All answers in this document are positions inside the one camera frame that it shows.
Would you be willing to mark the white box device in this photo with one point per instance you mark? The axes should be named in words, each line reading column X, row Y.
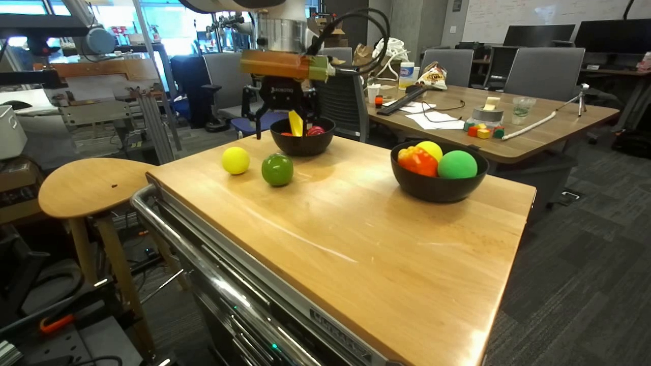
column 12, row 135

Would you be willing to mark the white plastic stick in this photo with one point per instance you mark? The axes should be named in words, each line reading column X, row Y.
column 532, row 125

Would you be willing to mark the white paper sheets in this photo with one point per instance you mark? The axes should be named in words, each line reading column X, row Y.
column 438, row 121

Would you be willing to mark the dark grey office chair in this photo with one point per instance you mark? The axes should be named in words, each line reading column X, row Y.
column 346, row 101

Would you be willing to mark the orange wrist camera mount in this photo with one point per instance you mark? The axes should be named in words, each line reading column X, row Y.
column 285, row 66

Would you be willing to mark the grey tape roll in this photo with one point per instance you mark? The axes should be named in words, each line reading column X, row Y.
column 489, row 114

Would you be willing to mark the green round toy fruit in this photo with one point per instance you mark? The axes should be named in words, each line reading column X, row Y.
column 458, row 164

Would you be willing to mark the yellow-green round toy fruit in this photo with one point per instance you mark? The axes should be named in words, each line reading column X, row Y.
column 234, row 161

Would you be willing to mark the green toy pear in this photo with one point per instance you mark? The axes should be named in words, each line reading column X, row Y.
column 278, row 172

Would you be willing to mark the white plastic bottle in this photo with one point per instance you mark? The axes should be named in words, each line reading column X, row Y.
column 408, row 73

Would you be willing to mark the grey round joint fixture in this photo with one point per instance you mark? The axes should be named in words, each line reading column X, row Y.
column 92, row 37

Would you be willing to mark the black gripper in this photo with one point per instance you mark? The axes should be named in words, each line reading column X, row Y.
column 287, row 94

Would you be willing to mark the grey metal frame rack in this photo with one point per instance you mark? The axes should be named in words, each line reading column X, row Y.
column 88, row 113

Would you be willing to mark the clear plastic bag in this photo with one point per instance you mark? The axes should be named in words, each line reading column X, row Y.
column 434, row 78

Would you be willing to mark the orange toy pepper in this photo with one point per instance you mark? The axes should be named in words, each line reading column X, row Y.
column 418, row 163

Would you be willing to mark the white net bag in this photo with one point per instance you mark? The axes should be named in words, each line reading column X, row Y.
column 397, row 57

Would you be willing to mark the clear plastic cup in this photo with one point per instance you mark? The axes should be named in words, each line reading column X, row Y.
column 523, row 105

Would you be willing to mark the small silver tripod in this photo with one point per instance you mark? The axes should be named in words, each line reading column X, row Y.
column 582, row 94

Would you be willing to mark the yellow toy lemon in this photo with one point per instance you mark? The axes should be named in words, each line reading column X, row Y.
column 431, row 148

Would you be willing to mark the yellow toy banana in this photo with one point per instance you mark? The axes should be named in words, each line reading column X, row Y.
column 296, row 123

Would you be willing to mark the cardboard box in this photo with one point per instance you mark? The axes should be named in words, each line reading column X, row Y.
column 337, row 37

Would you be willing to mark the large wooden conference table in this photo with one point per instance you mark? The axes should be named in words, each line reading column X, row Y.
column 542, row 129

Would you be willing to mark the long black bar device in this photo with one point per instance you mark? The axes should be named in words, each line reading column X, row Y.
column 402, row 99

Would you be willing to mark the round wooden stool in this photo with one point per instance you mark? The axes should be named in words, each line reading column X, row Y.
column 94, row 186

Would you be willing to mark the colourful toy blocks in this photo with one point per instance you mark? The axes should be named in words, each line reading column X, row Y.
column 484, row 131

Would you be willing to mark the black computer monitor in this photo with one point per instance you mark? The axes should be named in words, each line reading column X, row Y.
column 613, row 34
column 539, row 34

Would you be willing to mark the red toy strawberry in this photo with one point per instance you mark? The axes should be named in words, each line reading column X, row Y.
column 285, row 135

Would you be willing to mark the black plastic bowl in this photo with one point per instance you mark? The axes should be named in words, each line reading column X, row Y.
column 434, row 192
column 301, row 146

